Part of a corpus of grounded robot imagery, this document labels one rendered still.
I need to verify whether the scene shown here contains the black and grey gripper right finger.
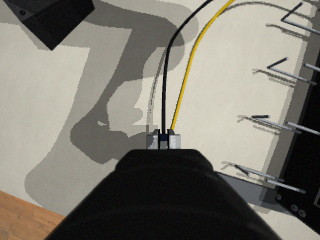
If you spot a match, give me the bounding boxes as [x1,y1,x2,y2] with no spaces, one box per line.
[167,129,181,149]

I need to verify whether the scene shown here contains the yellow cable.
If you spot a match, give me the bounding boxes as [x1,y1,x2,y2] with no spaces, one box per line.
[171,0,235,130]

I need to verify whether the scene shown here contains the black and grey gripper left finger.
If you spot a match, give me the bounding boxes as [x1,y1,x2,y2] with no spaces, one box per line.
[146,129,160,149]

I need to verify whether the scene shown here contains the black cable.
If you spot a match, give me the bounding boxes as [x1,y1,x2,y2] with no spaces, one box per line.
[162,0,212,134]

